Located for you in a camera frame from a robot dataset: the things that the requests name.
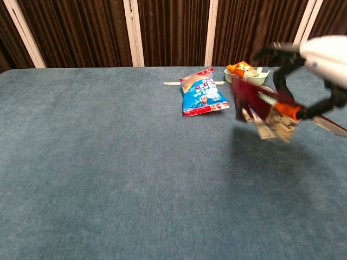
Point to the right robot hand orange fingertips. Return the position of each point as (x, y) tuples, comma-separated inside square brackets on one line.
[(325, 59)]

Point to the red ribbed paper folding fan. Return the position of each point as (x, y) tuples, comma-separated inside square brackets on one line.
[(249, 100)]

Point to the mint green dustpan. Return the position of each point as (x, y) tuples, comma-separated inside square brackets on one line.
[(257, 78)]

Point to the white crumpled paper scrap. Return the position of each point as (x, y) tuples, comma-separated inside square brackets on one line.
[(255, 72)]

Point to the orange crumpled snack wrapper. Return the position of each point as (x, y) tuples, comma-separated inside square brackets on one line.
[(238, 71)]

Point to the blue snack bag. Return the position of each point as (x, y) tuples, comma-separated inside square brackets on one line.
[(202, 94)]

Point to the white wrapped straw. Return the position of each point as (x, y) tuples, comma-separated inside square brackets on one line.
[(170, 83)]

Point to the blue velvet table cloth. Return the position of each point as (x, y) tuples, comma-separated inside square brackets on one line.
[(108, 176)]

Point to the white screen frame post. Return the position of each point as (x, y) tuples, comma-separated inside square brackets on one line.
[(134, 32), (307, 19), (211, 32), (24, 32)]

